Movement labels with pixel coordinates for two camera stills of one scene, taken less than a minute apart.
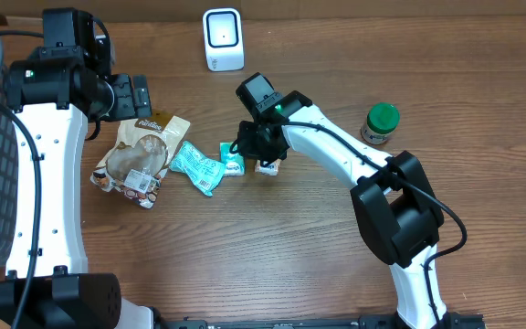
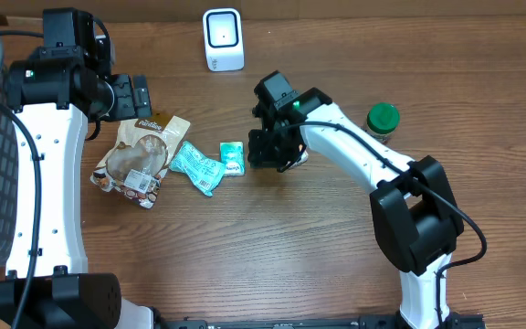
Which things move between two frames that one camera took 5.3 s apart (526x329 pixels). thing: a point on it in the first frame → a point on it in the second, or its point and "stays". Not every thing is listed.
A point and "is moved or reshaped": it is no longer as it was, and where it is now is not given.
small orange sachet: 270,169 is moved or reshaped
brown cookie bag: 142,154 stays
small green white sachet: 234,163 stays
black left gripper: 130,107 stays
